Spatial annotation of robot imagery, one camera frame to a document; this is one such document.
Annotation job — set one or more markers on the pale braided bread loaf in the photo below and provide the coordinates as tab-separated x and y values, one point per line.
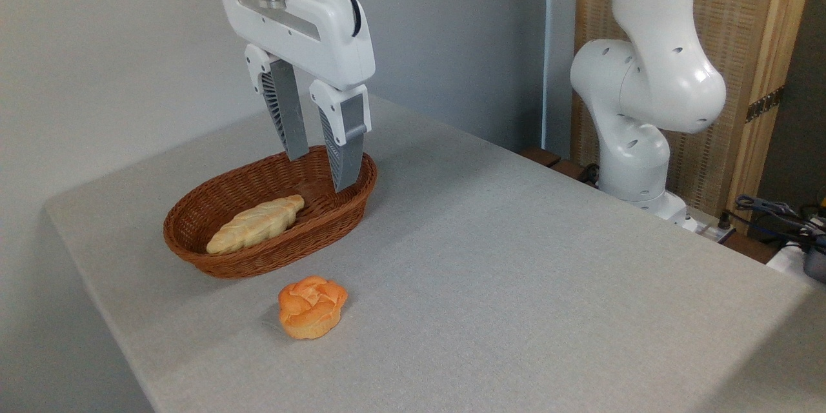
256	224

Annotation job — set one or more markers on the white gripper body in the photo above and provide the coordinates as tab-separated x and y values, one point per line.
303	29

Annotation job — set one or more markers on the brown wicker basket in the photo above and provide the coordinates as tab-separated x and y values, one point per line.
271	213

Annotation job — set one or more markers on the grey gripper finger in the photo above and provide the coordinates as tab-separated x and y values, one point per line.
284	103
342	135

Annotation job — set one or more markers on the white vertical pipe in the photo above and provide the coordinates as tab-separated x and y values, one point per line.
555	51

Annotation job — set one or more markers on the orange round bread roll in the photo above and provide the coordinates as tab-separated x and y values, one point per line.
312	307

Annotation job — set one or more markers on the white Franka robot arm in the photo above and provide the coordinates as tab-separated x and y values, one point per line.
652	77

